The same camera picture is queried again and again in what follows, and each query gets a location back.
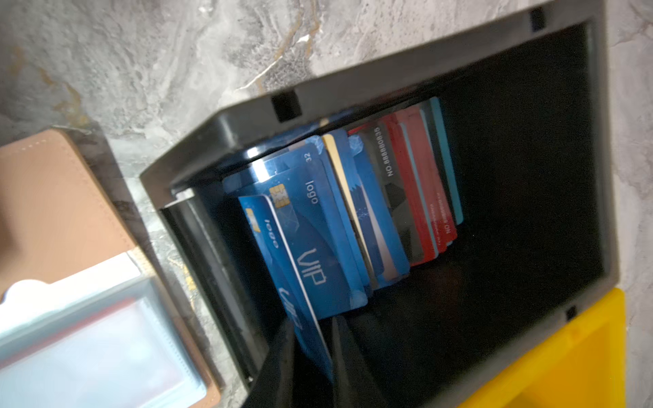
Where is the yellow plastic bin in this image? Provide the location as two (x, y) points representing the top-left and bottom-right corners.
(461, 288), (627, 407)

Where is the black plastic bin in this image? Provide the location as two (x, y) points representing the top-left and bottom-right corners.
(141, 1), (624, 407)

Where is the red VIP credit card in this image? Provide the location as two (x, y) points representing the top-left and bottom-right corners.
(1, 299), (137, 369)

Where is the blue VIP credit card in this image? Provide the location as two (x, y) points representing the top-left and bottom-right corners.
(238, 195), (333, 381)

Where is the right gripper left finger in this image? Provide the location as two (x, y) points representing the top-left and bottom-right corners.
(242, 319), (296, 407)

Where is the cards stack in black bin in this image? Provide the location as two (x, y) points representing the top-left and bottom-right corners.
(221, 95), (465, 321)

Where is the tan leather card holder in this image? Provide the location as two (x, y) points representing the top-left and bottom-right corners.
(1, 130), (220, 407)

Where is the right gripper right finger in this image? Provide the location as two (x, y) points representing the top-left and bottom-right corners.
(331, 316), (389, 407)

